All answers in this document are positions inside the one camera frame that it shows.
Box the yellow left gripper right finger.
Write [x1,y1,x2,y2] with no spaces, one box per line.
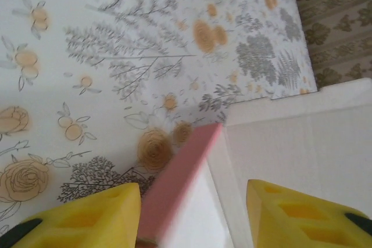
[246,178,372,248]

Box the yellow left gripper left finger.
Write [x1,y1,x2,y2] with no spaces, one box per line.
[0,182,142,248]

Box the pink paper box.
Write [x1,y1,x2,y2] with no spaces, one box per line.
[136,78,372,248]

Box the floral table cover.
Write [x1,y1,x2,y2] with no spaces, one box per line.
[0,0,320,248]

